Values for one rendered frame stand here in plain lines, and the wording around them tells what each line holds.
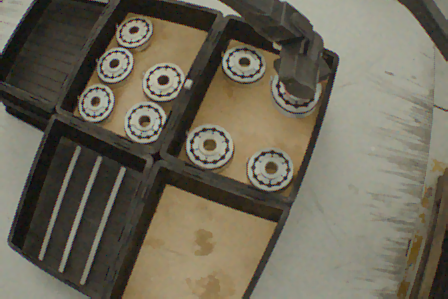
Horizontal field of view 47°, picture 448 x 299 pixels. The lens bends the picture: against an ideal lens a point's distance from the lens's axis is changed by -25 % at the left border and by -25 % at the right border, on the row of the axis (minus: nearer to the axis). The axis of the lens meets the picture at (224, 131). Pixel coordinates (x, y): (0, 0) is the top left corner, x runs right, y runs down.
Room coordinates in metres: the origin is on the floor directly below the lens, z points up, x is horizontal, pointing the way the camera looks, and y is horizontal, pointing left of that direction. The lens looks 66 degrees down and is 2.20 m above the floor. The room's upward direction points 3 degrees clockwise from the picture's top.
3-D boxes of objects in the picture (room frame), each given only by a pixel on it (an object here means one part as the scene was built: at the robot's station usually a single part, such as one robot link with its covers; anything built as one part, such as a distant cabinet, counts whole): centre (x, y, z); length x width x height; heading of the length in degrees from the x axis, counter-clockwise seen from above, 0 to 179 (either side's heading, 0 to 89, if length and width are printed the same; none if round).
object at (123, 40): (0.86, 0.25, 0.86); 0.10 x 0.10 x 0.01
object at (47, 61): (0.82, 0.50, 0.87); 0.40 x 0.30 x 0.11; 162
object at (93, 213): (0.35, 0.34, 0.87); 0.40 x 0.30 x 0.11; 162
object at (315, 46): (0.61, -0.14, 1.22); 0.07 x 0.06 x 0.07; 168
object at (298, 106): (0.62, -0.14, 1.04); 0.10 x 0.10 x 0.01
